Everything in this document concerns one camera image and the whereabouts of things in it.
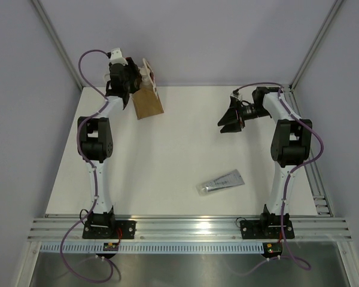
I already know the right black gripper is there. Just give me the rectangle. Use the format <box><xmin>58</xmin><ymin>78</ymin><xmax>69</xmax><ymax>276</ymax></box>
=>
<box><xmin>218</xmin><ymin>97</ymin><xmax>270</xmax><ymax>134</ymax></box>

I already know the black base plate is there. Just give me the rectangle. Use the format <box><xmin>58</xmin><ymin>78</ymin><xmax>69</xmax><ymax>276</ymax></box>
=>
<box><xmin>239</xmin><ymin>219</ymin><xmax>295</xmax><ymax>240</ymax></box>
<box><xmin>82</xmin><ymin>220</ymin><xmax>136</xmax><ymax>240</ymax></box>

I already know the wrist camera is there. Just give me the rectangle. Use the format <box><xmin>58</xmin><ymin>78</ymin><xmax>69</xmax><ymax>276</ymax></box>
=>
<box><xmin>107</xmin><ymin>48</ymin><xmax>127</xmax><ymax>66</ymax></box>
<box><xmin>231</xmin><ymin>90</ymin><xmax>242</xmax><ymax>102</ymax></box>

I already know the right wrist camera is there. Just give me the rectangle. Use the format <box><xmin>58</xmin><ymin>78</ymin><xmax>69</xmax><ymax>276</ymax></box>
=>
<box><xmin>231</xmin><ymin>90</ymin><xmax>242</xmax><ymax>102</ymax></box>

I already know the silver squeeze tube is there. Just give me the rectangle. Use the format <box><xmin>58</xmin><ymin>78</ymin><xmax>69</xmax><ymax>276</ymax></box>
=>
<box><xmin>196</xmin><ymin>169</ymin><xmax>245</xmax><ymax>196</ymax></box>

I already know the aluminium mounting rail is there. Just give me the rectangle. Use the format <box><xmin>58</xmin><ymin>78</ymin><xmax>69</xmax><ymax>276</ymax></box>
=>
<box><xmin>27</xmin><ymin>216</ymin><xmax>352</xmax><ymax>242</ymax></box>

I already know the left aluminium frame post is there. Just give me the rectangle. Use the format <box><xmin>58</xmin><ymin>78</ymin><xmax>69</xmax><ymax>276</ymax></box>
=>
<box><xmin>29</xmin><ymin>0</ymin><xmax>84</xmax><ymax>91</ymax></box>

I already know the purple cable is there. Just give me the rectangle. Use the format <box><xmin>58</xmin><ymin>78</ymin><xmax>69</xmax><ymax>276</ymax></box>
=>
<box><xmin>59</xmin><ymin>50</ymin><xmax>118</xmax><ymax>284</ymax></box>
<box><xmin>235</xmin><ymin>83</ymin><xmax>323</xmax><ymax>271</ymax></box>

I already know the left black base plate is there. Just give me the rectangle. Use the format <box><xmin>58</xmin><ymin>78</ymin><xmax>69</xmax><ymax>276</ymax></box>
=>
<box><xmin>82</xmin><ymin>220</ymin><xmax>136</xmax><ymax>240</ymax></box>

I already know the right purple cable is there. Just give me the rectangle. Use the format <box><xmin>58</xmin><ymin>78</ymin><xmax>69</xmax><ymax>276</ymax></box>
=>
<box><xmin>235</xmin><ymin>83</ymin><xmax>323</xmax><ymax>271</ymax></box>

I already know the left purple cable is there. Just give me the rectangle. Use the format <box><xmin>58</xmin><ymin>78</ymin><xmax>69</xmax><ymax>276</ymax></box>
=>
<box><xmin>59</xmin><ymin>50</ymin><xmax>118</xmax><ymax>284</ymax></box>

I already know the aluminium frame post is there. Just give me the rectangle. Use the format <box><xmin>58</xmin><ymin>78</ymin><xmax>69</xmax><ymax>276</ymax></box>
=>
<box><xmin>289</xmin><ymin>0</ymin><xmax>346</xmax><ymax>91</ymax></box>
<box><xmin>29</xmin><ymin>0</ymin><xmax>84</xmax><ymax>91</ymax></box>

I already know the right aluminium frame post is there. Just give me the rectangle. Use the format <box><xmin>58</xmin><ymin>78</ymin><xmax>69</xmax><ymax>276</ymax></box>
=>
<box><xmin>289</xmin><ymin>0</ymin><xmax>346</xmax><ymax>91</ymax></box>

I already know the beige pump bottle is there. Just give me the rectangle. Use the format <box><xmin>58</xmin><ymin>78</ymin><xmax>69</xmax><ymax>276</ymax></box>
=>
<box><xmin>139</xmin><ymin>67</ymin><xmax>153</xmax><ymax>90</ymax></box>

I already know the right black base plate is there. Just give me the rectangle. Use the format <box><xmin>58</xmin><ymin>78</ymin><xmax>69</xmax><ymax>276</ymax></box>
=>
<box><xmin>239</xmin><ymin>219</ymin><xmax>295</xmax><ymax>240</ymax></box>

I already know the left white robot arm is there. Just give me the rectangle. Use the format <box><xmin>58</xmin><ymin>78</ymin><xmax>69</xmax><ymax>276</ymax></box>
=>
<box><xmin>77</xmin><ymin>56</ymin><xmax>141</xmax><ymax>240</ymax></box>

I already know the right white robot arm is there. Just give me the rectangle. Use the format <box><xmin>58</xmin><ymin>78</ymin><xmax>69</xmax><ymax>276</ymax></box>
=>
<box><xmin>218</xmin><ymin>87</ymin><xmax>312</xmax><ymax>239</ymax></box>

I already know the burlap watermelon canvas bag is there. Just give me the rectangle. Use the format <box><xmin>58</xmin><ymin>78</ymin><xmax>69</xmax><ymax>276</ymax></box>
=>
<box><xmin>132</xmin><ymin>58</ymin><xmax>164</xmax><ymax>120</ymax></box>

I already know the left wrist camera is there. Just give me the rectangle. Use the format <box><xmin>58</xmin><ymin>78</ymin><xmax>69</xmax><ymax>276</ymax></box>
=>
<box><xmin>107</xmin><ymin>48</ymin><xmax>127</xmax><ymax>66</ymax></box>

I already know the right side aluminium rail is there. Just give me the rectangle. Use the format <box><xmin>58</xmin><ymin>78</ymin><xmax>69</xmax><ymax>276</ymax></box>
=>
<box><xmin>283</xmin><ymin>87</ymin><xmax>332</xmax><ymax>216</ymax></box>

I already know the white slotted cable duct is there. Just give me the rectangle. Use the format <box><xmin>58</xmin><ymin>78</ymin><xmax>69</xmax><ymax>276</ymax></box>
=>
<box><xmin>39</xmin><ymin>242</ymin><xmax>284</xmax><ymax>252</ymax></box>

